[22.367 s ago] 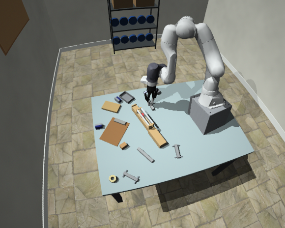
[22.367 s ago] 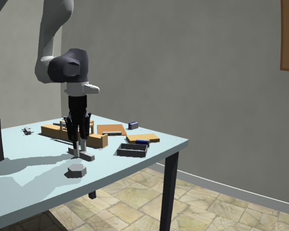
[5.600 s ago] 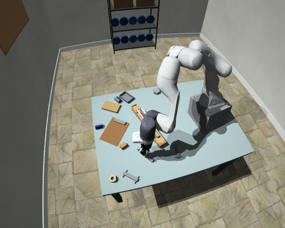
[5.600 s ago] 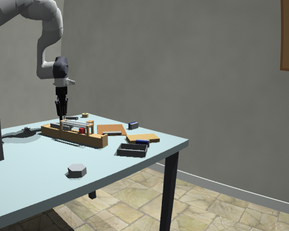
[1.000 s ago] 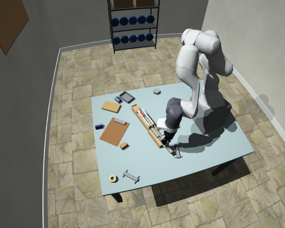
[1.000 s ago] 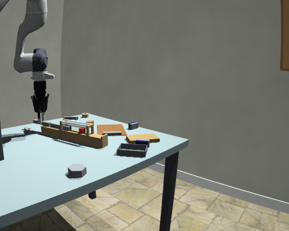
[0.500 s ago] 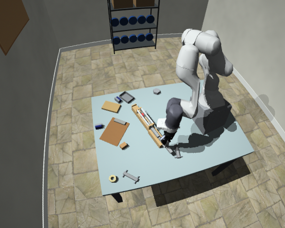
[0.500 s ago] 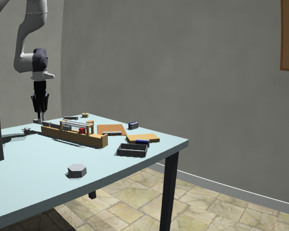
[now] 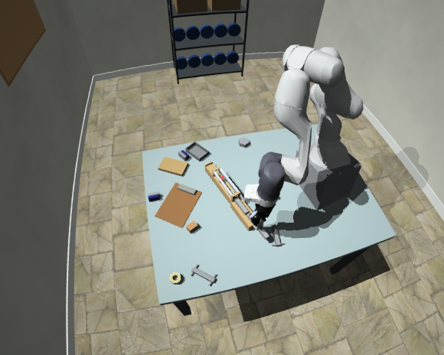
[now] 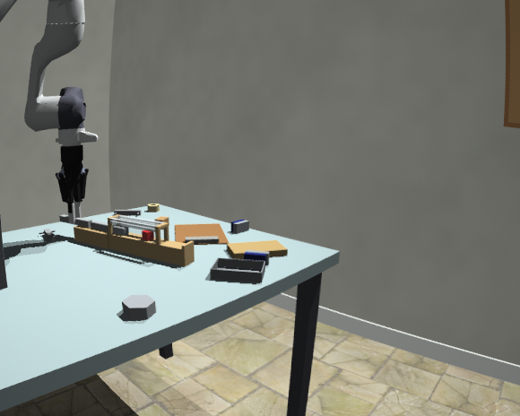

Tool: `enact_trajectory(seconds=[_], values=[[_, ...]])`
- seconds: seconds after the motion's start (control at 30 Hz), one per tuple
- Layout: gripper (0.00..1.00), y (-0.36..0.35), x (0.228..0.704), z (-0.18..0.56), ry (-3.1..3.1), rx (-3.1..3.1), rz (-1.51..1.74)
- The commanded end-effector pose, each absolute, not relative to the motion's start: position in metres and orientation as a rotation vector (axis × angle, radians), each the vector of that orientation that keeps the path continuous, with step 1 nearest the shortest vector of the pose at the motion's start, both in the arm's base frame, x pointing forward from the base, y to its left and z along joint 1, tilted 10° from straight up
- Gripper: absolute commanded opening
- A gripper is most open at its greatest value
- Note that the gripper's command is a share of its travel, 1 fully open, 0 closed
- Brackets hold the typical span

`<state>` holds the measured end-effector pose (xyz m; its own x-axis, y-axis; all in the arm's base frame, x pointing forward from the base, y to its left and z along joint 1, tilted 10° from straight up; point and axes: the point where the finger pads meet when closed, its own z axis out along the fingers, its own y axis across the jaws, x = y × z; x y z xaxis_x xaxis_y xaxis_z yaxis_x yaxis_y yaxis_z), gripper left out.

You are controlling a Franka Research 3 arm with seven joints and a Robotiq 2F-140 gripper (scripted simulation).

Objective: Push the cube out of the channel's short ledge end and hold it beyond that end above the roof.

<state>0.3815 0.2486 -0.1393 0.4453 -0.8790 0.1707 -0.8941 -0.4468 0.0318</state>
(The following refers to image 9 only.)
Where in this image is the brown clipboard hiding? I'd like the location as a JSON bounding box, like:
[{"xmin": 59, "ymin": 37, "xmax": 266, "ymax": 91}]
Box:
[{"xmin": 155, "ymin": 182, "xmax": 202, "ymax": 228}]

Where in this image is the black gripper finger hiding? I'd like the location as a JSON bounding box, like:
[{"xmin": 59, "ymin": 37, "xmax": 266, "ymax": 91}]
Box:
[
  {"xmin": 260, "ymin": 210, "xmax": 272, "ymax": 227},
  {"xmin": 249, "ymin": 211, "xmax": 264, "ymax": 230}
]

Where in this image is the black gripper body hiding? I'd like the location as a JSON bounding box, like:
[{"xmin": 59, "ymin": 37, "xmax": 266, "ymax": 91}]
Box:
[{"xmin": 254, "ymin": 203, "xmax": 274, "ymax": 215}]

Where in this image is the tan flat board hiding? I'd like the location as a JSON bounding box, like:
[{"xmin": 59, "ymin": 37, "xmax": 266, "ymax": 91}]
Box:
[{"xmin": 158, "ymin": 157, "xmax": 188, "ymax": 176}]

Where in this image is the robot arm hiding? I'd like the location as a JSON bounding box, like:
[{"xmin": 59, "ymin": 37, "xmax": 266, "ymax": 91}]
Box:
[{"xmin": 244, "ymin": 45, "xmax": 364, "ymax": 207}]

